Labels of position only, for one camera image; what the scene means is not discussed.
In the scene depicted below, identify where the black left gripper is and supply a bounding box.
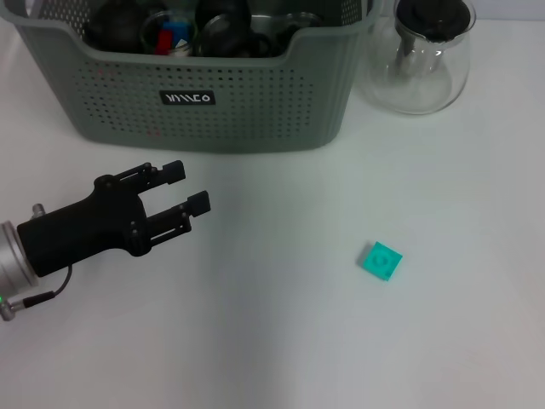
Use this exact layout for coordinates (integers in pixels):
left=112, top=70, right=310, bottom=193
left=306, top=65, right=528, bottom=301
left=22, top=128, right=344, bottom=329
left=16, top=160, right=212, bottom=278

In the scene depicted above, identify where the dark red toy brick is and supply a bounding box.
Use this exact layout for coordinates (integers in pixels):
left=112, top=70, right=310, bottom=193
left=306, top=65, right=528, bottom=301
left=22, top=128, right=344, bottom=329
left=154, top=29, right=174, bottom=55

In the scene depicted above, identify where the blue square toy plate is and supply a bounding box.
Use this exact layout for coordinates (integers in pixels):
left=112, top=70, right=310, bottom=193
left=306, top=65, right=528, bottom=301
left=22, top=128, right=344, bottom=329
left=160, top=21, right=191, bottom=43

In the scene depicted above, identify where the teal square toy plate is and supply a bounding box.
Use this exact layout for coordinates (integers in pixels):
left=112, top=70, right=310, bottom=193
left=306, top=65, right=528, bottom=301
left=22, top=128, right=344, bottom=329
left=359, top=241, right=404, bottom=283

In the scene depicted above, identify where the grey-green perforated storage bin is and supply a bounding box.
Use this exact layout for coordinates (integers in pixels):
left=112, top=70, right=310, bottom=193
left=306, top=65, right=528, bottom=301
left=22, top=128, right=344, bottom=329
left=0, top=0, right=384, bottom=153

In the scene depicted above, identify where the dark clay teapot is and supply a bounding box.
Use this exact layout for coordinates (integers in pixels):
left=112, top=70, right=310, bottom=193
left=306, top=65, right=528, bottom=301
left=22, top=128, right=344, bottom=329
left=81, top=0, right=148, bottom=55

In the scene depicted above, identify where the clear glass carafe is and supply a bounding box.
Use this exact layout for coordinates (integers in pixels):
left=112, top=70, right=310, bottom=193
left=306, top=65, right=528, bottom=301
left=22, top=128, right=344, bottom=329
left=359, top=0, right=476, bottom=116

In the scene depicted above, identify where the black carafe lid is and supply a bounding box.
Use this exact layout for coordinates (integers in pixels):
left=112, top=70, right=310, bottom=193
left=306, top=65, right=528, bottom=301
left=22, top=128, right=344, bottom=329
left=393, top=0, right=476, bottom=43

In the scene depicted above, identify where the left arm cable connector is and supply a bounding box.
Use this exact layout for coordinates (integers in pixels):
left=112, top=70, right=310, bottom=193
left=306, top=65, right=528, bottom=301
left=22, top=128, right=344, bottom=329
left=0, top=266, right=72, bottom=323

